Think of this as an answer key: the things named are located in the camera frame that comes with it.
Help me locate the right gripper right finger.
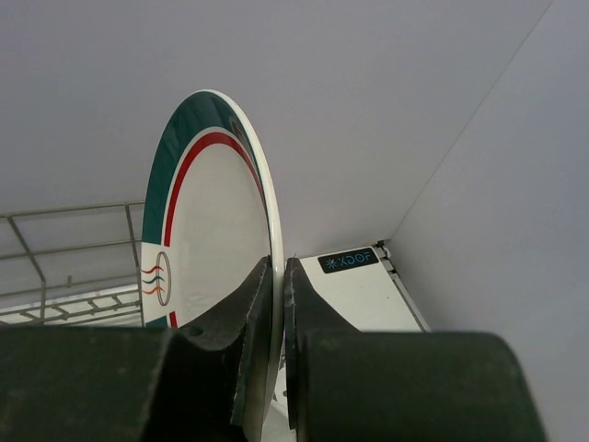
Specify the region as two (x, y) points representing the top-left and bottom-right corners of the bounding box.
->
(284, 258), (547, 441)

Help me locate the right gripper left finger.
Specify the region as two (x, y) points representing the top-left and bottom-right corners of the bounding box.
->
(1, 258), (272, 441)

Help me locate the round teal rimmed plate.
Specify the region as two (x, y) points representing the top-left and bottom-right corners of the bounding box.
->
(140, 89), (284, 441)

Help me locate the grey wire dish rack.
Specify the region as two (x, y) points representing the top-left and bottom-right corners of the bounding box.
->
(1, 200), (144, 326)

